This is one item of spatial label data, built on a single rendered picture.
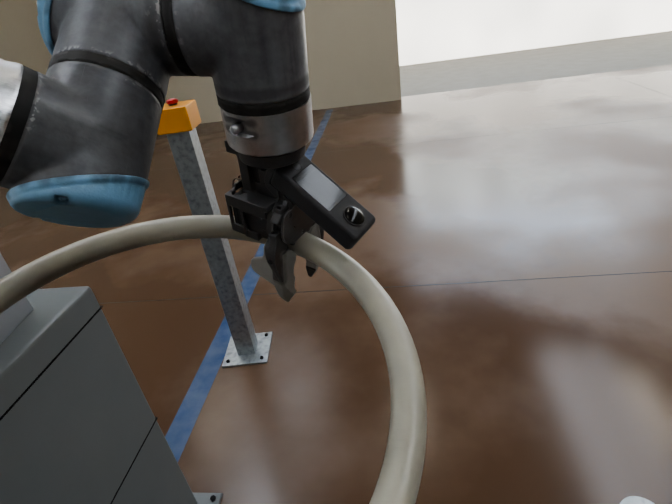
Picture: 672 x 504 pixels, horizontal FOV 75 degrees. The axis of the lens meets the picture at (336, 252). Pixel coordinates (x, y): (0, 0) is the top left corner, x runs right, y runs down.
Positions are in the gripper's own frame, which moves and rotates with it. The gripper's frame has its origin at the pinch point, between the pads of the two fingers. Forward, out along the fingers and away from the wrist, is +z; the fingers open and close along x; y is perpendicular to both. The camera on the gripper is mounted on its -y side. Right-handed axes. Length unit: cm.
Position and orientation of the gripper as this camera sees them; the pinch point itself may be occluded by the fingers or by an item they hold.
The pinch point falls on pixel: (303, 282)
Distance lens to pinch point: 58.7
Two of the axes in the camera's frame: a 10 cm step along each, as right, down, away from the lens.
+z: 0.3, 7.6, 6.5
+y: -8.5, -3.2, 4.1
